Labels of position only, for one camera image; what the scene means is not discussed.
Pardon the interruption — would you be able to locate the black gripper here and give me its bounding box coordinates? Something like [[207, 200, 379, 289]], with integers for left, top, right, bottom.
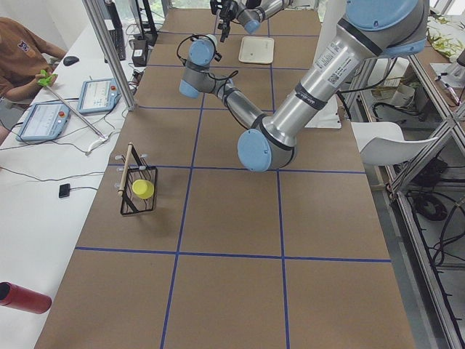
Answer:
[[210, 0, 238, 42]]

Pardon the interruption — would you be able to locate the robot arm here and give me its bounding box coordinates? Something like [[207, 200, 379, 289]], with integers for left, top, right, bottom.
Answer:
[[209, 0, 294, 42], [179, 1, 429, 172]]

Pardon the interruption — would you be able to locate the cream tray with bear drawing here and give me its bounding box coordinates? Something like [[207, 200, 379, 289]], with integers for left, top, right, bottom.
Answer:
[[238, 36, 275, 65]]

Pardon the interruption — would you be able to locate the yellow cup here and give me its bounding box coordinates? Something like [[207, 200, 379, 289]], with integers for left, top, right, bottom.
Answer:
[[132, 179, 155, 200]]

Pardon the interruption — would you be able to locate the black power adapter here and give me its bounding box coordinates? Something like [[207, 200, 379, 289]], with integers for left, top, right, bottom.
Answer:
[[132, 39, 148, 67]]

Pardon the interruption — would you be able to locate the far blue teach pendant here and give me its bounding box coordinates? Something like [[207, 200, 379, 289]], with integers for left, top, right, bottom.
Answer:
[[77, 78, 121, 115]]

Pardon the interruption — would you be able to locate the blue teach pendant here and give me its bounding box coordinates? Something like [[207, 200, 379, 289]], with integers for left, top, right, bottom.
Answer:
[[77, 78, 121, 115], [16, 103, 70, 143]]

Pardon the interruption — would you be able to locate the black computer mouse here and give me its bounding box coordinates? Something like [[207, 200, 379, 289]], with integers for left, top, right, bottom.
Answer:
[[62, 56, 79, 66]]

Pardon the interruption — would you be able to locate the white chair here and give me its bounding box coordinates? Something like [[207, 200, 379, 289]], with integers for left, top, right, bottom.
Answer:
[[351, 122, 439, 166]]

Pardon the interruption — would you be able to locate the near blue teach pendant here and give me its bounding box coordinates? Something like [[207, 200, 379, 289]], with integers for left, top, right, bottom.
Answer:
[[16, 103, 70, 143]]

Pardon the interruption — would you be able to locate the person in brown shirt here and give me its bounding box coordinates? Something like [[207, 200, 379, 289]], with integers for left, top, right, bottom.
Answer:
[[1, 17, 66, 102]]

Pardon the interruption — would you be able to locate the small black square device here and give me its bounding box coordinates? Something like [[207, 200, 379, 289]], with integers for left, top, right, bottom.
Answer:
[[58, 183, 71, 198]]

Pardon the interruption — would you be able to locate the red bottle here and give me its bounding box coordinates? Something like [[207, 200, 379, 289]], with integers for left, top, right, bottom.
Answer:
[[1, 281, 52, 314]]

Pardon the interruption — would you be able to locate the black wire cup rack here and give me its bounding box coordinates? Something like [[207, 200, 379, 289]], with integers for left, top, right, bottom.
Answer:
[[116, 143, 158, 216]]

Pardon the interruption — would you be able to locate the green-handled reach stick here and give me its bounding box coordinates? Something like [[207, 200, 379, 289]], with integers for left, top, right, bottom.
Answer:
[[37, 70, 108, 142]]

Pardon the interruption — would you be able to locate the wooden rack handle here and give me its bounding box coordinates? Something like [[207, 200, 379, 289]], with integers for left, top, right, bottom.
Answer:
[[118, 143, 134, 196]]

